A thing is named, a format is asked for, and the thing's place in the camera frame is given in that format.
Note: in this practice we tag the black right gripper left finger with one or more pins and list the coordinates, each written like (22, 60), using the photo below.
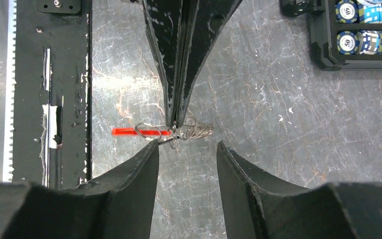
(116, 205)

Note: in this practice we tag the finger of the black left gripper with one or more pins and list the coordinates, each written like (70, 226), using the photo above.
(166, 32)
(206, 19)

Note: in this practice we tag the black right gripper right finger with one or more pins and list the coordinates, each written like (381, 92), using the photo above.
(259, 205)

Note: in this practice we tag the black poker chip case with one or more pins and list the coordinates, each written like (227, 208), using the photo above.
(344, 34)

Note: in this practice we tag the white slotted cable duct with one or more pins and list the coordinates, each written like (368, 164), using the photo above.
(7, 168)

